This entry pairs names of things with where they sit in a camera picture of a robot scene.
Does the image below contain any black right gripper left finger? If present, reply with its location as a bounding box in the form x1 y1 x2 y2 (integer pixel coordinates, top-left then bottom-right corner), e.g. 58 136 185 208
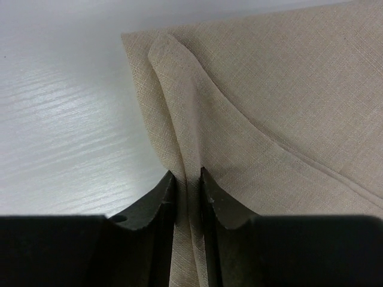
108 171 176 286

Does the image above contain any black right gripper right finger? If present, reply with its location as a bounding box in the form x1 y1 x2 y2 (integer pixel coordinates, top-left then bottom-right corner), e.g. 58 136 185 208
199 167 259 286

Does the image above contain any beige cloth napkin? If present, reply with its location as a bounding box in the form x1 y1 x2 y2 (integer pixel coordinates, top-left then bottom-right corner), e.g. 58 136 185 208
122 1 382 286

